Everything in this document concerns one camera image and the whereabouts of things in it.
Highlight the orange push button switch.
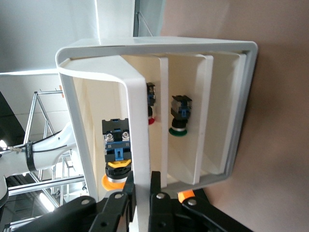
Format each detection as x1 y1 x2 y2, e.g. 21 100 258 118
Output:
100 117 133 192

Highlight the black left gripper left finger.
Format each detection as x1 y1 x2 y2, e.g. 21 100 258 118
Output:
36 170 138 232

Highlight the cream drawer with orange button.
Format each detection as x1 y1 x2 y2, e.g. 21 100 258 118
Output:
58 55 152 232

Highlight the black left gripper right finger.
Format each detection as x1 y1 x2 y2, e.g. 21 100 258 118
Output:
147 171 232 232

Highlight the empty cream drawer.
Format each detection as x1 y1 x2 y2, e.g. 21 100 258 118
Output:
205 52 247 175

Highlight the cream drawer with green button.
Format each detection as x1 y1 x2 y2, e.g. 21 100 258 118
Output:
166 53 214 186

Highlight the white drawer cabinet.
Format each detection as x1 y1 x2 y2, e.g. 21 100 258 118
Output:
55 36 259 196

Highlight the red push button switch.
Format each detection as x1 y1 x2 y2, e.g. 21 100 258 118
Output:
146 82 157 126

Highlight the cream drawer with red button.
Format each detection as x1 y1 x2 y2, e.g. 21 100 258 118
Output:
122 55 169 189

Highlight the aluminium extrusion frame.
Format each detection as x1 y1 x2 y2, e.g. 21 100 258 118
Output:
8 90 85 218

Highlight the brown table cover sheet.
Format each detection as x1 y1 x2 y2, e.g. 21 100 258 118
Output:
159 0 309 232

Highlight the green push button switch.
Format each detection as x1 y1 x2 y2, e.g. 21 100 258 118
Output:
168 95 193 138

